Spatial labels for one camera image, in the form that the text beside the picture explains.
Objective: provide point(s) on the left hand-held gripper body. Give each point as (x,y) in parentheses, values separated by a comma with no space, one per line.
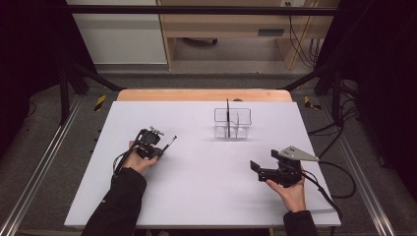
(149,139)

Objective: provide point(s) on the white cabinet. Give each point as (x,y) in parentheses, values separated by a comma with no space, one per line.
(121,36)

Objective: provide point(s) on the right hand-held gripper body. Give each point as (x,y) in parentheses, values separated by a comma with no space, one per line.
(290,170)

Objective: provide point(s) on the black curtain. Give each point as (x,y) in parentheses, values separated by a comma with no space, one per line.
(29,49)
(383,65)

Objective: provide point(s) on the light wooden desk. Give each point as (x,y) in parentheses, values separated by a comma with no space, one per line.
(229,23)

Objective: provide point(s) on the person's right hand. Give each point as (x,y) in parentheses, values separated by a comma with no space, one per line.
(291,196)

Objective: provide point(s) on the clear acrylic organizer box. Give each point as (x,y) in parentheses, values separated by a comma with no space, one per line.
(242,129)

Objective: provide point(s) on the black pen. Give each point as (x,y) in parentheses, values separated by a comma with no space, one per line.
(227,121)

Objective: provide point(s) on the person's left hand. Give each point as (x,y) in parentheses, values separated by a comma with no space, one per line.
(139,162)

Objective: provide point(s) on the aluminium floor rail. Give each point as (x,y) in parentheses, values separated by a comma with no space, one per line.
(364,183)
(36,183)

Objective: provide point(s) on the white table sheet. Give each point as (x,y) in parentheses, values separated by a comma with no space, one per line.
(196,183)

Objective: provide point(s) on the black metal frame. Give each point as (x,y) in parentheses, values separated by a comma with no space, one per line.
(196,10)

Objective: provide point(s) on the short black makeup stick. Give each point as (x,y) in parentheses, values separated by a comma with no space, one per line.
(170,143)

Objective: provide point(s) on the yellow black hazard tape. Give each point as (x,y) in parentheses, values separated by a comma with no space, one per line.
(100,102)
(309,103)

